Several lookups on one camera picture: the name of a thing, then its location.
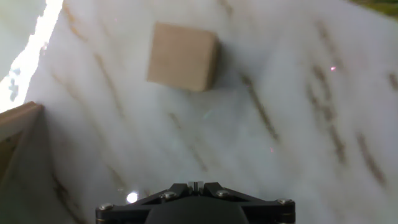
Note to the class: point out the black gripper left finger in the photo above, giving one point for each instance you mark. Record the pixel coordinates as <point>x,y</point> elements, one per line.
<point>124,213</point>

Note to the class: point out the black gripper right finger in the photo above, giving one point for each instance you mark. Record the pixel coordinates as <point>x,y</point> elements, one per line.
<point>270,213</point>

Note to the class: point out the light wooden cube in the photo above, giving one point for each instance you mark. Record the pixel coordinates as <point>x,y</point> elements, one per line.
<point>182,56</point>

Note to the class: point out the white brown marble mat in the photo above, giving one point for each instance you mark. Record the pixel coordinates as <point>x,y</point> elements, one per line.
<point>248,124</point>

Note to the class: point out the wooden picture frame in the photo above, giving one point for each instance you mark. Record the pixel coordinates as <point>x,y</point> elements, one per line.
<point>15,124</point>

